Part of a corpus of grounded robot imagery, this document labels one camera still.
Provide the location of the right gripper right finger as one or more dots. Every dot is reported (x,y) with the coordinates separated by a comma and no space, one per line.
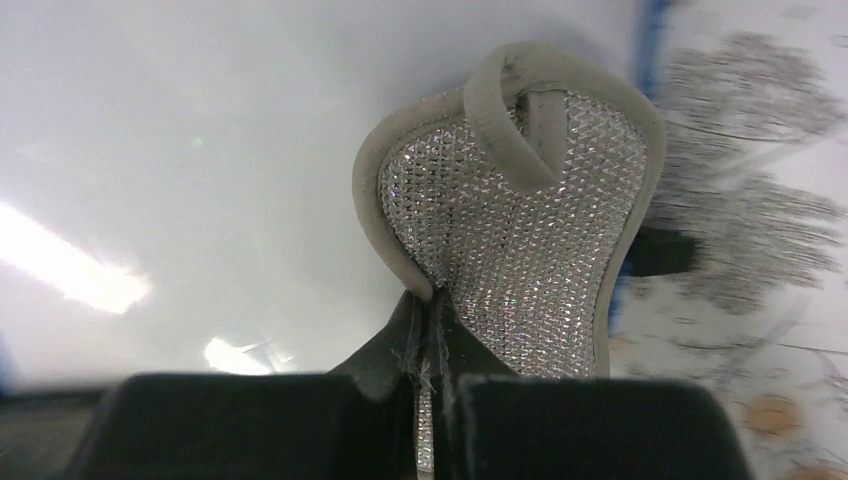
(490,423)

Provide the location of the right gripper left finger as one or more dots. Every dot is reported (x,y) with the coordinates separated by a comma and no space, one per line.
(356,421)

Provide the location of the silver sparkly scrub sponge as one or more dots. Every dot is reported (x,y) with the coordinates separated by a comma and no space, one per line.
(508,206)

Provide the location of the blue framed whiteboard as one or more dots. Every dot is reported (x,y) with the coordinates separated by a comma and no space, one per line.
(176,175)

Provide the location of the floral table mat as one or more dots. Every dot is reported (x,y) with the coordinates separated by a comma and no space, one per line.
(755,98)

